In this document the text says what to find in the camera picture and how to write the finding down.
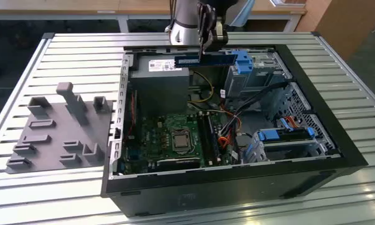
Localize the hard disk in blue carrier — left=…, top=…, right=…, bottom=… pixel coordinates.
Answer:
left=258, top=128, right=317, bottom=143

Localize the wooden cabinet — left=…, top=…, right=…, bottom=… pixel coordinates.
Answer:
left=296, top=0, right=375, bottom=61

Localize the round grey speaker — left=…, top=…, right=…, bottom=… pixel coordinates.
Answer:
left=237, top=135, right=254, bottom=150

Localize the yellow wire bundle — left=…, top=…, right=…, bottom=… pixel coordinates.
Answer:
left=190, top=71, right=215, bottom=104

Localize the orange wire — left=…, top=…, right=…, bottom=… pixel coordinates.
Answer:
left=218, top=137, right=237, bottom=150

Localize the grey parts rack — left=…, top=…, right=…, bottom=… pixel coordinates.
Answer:
left=6, top=82, right=115, bottom=175

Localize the black PC case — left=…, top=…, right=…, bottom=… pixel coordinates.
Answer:
left=99, top=44, right=369, bottom=218

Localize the metal socket cover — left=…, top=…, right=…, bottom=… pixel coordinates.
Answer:
left=170, top=128, right=194, bottom=155

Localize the green motherboard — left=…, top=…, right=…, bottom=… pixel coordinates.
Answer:
left=125, top=112, right=238, bottom=174

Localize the perforated metal disk cage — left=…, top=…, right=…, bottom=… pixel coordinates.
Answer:
left=274, top=82, right=337, bottom=153

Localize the grey metal disk bay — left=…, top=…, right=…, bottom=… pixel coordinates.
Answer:
left=225, top=50, right=294, bottom=100

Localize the grey power supply unit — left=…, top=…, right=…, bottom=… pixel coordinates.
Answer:
left=130, top=55, right=191, bottom=114

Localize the blue plastic disk carrier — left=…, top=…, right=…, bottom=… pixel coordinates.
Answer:
left=237, top=50, right=256, bottom=75

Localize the silver CPU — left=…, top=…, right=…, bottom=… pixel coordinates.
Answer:
left=174, top=135, right=190, bottom=150

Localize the wooden desk white frame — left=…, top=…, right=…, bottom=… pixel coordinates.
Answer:
left=0, top=0, right=308, bottom=33

